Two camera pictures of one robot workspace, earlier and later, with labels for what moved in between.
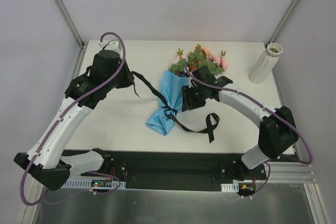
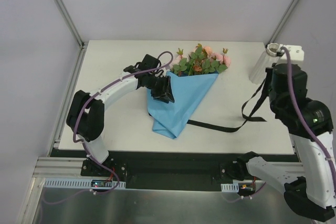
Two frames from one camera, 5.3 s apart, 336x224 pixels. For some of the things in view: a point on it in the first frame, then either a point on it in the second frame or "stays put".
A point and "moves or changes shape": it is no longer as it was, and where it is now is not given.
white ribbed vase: x=265 y=63 stays put
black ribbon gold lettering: x=212 y=119 -> x=250 y=118
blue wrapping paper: x=172 y=84 moves or changes shape
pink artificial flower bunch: x=200 y=56 stays put
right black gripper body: x=189 y=98 -> x=269 y=73
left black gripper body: x=125 y=77 -> x=160 y=89
